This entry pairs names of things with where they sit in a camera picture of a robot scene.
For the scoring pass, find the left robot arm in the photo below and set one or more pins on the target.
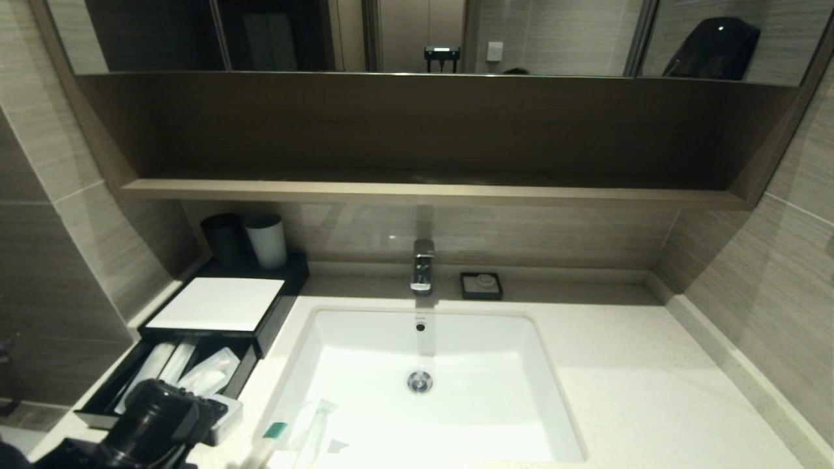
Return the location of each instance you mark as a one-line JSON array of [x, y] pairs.
[[140, 426]]

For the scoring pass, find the black toiletries box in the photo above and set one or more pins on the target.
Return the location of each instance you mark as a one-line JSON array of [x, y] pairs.
[[287, 286]]

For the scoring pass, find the white box lid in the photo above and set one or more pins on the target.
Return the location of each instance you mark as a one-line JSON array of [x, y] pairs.
[[218, 304]]

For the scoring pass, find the chrome faucet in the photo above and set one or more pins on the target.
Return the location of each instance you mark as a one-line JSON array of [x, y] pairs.
[[422, 264]]

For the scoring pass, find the brown wooden shelf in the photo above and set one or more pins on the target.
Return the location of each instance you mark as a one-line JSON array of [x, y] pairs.
[[417, 192]]

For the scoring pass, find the black soap dish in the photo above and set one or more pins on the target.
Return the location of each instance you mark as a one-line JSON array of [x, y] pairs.
[[466, 286]]

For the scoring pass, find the round white soap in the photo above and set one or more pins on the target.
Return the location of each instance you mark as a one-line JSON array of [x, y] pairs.
[[485, 281]]

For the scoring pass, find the chrome sink drain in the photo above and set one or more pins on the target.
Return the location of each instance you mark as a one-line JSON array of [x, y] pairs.
[[420, 382]]

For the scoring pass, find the white cup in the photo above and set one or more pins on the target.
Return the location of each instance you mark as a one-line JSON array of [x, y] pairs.
[[267, 242]]

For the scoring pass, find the white sink basin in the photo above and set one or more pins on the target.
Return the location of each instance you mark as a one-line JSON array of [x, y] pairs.
[[482, 391]]

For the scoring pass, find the black cup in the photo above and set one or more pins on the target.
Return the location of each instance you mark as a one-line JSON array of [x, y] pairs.
[[225, 238]]

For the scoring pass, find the clear packet with green toothbrush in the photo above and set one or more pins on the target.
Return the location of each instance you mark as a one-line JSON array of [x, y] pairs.
[[306, 426]]

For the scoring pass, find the wide mirror cabinet door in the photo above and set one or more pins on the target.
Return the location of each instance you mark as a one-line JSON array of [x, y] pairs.
[[554, 36]]

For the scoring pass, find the clear plastic toiletry packet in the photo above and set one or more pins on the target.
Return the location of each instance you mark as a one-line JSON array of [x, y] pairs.
[[212, 374]]

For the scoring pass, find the long white toiletry packet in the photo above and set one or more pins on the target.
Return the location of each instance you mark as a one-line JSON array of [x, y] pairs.
[[151, 365], [181, 361]]

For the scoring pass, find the narrow mirror cabinet door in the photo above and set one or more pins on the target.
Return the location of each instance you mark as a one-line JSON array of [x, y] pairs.
[[143, 32]]

